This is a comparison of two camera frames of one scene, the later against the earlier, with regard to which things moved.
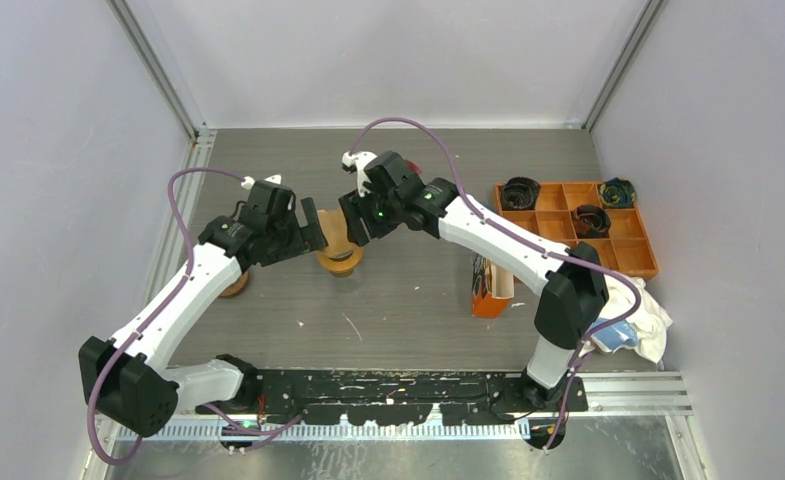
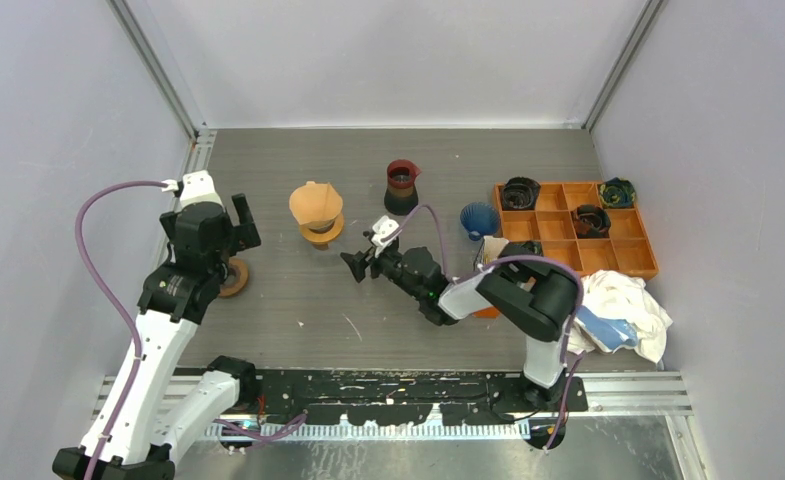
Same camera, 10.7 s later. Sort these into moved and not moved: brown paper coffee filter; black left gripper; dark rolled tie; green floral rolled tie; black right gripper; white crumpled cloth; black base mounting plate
Moved: black left gripper; black right gripper; brown paper coffee filter
Not moved: white crumpled cloth; dark rolled tie; green floral rolled tie; black base mounting plate
